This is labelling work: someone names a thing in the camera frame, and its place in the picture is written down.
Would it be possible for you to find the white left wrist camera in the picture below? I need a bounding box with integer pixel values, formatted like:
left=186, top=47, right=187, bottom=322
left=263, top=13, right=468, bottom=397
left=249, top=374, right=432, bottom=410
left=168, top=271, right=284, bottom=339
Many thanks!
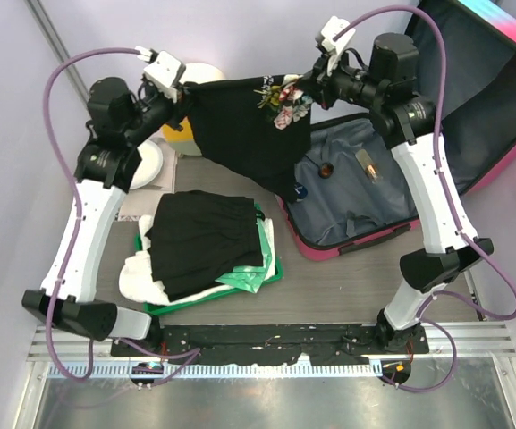
left=135, top=46, right=186, bottom=103

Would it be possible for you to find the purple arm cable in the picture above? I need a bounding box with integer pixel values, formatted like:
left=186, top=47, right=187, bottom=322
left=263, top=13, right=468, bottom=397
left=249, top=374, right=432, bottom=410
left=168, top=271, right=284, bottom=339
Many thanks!
left=335, top=4, right=516, bottom=394
left=42, top=46, right=205, bottom=388

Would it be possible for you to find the aluminium frame rail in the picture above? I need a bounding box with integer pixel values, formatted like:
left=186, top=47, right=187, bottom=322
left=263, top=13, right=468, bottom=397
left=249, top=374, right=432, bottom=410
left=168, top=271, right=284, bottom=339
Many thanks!
left=27, top=322, right=516, bottom=362

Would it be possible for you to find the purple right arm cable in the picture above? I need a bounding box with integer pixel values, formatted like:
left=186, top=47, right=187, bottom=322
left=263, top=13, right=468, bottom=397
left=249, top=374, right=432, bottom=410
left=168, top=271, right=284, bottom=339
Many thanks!
left=335, top=4, right=516, bottom=394

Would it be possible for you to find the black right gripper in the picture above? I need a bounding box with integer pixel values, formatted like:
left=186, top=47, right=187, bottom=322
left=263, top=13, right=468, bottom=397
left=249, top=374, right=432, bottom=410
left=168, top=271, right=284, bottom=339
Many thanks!
left=296, top=45, right=386, bottom=111

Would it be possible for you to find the small amber glass jar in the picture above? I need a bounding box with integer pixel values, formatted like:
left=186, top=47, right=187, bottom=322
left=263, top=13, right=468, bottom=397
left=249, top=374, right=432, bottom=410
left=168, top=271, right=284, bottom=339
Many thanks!
left=318, top=163, right=334, bottom=179

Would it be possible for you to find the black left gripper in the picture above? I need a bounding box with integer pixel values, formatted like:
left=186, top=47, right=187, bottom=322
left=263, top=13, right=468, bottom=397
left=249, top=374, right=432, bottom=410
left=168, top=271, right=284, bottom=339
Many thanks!
left=122, top=83, right=196, bottom=147

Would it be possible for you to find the pink and teal children's suitcase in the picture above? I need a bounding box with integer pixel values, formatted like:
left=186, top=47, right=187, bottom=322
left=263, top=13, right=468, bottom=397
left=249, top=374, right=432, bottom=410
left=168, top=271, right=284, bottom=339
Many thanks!
left=281, top=1, right=516, bottom=261

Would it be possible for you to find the black floral print shirt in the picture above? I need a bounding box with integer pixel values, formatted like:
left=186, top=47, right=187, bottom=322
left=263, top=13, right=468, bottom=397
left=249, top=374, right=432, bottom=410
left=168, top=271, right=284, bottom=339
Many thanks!
left=183, top=74, right=313, bottom=203

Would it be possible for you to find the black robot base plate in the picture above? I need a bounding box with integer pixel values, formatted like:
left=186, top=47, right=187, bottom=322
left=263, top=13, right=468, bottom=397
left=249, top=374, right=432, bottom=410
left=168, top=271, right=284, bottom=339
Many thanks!
left=109, top=323, right=431, bottom=366

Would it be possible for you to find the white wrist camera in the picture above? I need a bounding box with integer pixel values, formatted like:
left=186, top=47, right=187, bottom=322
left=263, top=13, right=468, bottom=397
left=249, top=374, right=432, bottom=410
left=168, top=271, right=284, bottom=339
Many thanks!
left=135, top=46, right=186, bottom=103
left=316, top=16, right=356, bottom=76

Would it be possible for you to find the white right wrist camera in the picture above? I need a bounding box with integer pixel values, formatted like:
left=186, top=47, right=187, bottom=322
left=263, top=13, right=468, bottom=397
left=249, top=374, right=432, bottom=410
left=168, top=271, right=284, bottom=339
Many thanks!
left=316, top=16, right=356, bottom=76

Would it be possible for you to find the pastel three-drawer storage box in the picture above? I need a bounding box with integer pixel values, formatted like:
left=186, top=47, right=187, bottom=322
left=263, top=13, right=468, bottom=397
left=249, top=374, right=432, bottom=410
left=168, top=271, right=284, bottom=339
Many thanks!
left=161, top=63, right=227, bottom=157

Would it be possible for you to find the green tie-dye garment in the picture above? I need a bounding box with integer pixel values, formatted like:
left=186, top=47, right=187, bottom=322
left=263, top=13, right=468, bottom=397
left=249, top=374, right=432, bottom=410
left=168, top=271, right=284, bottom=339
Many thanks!
left=216, top=218, right=275, bottom=293

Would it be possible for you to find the white paper plate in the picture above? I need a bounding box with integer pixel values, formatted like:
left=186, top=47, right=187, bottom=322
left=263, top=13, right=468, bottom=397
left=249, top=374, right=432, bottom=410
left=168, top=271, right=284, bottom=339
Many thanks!
left=130, top=139, right=164, bottom=190

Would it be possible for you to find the small gold perfume bottle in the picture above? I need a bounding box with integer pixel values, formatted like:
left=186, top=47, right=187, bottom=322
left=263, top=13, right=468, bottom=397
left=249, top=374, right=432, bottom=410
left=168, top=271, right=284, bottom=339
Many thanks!
left=355, top=149, right=380, bottom=182

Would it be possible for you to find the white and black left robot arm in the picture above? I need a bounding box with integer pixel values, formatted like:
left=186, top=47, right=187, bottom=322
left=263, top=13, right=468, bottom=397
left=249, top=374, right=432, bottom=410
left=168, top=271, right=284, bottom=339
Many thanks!
left=21, top=77, right=176, bottom=357

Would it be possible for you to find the white slotted cable duct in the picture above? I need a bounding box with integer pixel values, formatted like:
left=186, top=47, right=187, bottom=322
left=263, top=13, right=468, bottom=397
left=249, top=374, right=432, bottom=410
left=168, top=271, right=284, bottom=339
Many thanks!
left=47, top=360, right=384, bottom=380

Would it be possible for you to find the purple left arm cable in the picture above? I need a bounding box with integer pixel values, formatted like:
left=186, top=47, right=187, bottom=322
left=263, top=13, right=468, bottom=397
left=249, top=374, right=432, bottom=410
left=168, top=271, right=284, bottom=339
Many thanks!
left=42, top=46, right=205, bottom=388

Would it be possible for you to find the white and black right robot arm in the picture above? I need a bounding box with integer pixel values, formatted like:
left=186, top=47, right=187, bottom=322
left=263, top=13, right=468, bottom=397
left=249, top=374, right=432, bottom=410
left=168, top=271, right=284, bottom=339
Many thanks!
left=308, top=31, right=494, bottom=353

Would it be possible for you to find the white towel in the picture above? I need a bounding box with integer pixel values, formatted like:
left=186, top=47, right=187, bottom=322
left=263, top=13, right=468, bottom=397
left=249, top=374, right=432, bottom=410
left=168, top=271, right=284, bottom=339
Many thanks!
left=118, top=214, right=279, bottom=307

